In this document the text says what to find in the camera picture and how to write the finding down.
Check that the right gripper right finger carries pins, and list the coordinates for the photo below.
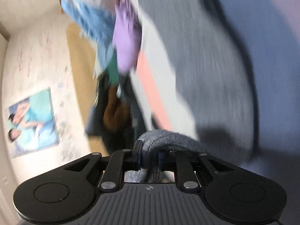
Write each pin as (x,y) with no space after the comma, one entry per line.
(178,163)

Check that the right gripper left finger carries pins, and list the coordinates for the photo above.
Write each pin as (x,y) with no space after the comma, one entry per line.
(115,166)

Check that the grey knit sweater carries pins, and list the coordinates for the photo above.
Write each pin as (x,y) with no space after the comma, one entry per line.
(211,76)

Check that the dark clothes pile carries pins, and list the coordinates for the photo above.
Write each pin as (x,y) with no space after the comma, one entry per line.
(115,117)

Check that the green cloth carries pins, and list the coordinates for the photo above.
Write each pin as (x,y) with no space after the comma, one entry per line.
(112,70)

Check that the folded purple garment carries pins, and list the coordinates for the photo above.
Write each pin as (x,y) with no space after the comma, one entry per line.
(127,37)

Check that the striped crumpled duvet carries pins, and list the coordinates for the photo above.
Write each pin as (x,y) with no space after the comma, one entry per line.
(97,19)

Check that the wall portrait poster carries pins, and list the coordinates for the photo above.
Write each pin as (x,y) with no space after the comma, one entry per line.
(31,124)

